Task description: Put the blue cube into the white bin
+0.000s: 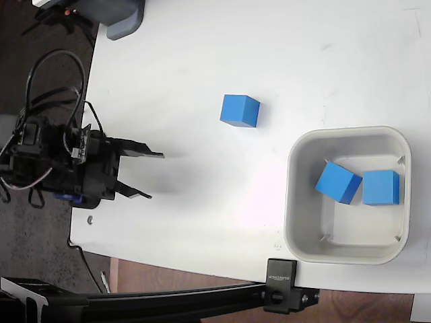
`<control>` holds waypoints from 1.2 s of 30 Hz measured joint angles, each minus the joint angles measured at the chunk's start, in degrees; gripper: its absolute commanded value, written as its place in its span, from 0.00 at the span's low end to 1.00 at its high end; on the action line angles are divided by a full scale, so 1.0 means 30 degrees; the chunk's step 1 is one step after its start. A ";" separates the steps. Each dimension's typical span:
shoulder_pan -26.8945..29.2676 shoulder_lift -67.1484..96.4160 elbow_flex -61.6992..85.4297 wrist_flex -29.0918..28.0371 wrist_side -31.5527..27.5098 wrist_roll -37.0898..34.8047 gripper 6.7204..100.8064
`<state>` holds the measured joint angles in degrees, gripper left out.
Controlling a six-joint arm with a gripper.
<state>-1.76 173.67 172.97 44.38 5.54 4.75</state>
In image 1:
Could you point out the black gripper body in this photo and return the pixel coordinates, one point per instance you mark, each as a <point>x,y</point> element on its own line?
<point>99,168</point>

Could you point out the blue cube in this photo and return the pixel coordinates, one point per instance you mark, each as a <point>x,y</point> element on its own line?
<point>336,181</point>
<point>380,187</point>
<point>239,111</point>

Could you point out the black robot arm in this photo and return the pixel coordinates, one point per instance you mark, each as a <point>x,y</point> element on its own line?
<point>30,158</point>

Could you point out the white square bin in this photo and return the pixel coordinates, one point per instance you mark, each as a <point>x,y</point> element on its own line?
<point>347,245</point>

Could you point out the small metal nut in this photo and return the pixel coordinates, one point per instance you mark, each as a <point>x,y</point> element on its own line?
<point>90,219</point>

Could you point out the small white stick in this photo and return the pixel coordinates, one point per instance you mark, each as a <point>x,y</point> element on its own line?
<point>105,282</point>

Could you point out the dark gray stand base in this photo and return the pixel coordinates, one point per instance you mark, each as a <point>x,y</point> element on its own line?
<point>118,20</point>

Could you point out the black tripod with red dot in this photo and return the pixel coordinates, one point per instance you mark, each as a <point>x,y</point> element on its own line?
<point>60,18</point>

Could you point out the black table clamp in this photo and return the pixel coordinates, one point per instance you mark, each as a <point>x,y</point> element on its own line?
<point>281,286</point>

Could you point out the black gripper camera board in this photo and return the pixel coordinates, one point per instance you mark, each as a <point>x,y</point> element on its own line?
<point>80,146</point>

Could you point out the black aluminium rail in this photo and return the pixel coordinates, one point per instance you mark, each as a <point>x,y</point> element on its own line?
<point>151,301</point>

